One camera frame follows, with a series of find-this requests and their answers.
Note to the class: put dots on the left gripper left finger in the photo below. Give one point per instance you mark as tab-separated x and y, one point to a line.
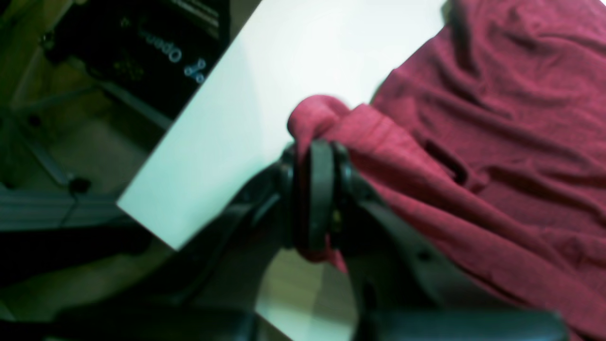
208	290

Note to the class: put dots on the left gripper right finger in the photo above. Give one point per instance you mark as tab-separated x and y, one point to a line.
407	290

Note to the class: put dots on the dark red t-shirt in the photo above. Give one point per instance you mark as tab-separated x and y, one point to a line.
490	141

